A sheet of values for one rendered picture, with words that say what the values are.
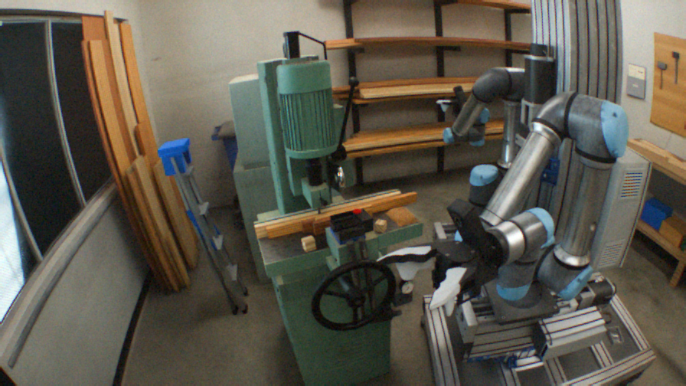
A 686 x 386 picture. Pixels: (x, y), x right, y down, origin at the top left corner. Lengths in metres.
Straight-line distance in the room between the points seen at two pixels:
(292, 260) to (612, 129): 1.01
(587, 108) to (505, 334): 0.75
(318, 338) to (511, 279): 0.94
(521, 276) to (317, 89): 0.77
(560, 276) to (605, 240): 0.46
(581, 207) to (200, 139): 3.32
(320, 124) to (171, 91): 2.62
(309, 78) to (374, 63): 2.55
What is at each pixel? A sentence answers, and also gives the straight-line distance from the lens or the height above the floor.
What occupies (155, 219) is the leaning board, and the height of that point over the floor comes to 0.62.
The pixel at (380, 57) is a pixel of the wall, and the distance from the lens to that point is 3.60.
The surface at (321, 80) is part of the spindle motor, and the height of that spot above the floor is 1.45.
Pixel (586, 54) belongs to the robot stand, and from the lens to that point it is 1.11.
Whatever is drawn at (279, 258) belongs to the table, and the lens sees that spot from 1.16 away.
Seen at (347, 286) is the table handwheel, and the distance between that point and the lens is 1.12.
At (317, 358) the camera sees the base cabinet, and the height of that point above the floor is 0.34.
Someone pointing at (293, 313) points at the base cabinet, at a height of 0.65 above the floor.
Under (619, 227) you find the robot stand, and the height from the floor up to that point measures 0.97.
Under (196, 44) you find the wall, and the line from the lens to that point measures 3.48.
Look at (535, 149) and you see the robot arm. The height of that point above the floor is 1.33.
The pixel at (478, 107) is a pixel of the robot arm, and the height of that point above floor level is 1.29.
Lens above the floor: 1.56
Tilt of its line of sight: 25 degrees down
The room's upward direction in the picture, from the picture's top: 5 degrees counter-clockwise
